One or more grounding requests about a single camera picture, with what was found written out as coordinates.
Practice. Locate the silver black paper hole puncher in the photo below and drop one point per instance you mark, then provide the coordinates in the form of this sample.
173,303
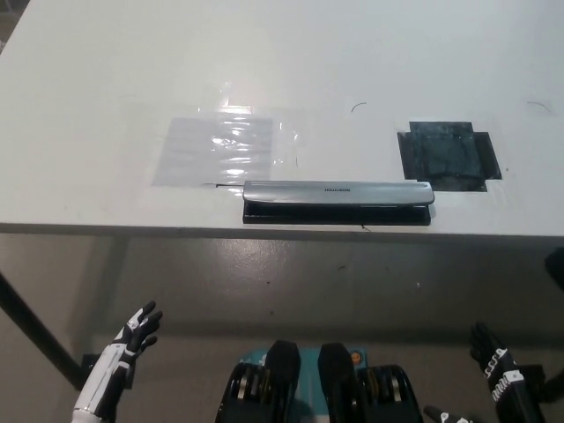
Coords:
337,194

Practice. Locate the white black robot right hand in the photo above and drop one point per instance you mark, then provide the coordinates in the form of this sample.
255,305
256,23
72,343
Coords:
504,379

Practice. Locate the black metal table leg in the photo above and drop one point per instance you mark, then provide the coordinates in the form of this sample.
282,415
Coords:
39,335

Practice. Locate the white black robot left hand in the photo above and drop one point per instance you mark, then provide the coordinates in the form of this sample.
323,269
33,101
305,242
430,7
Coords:
108,370

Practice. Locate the clear plastic sheet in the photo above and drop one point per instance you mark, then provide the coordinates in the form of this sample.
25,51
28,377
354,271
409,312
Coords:
216,152

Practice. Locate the dark floor object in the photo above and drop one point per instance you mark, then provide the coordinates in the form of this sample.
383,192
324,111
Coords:
556,271

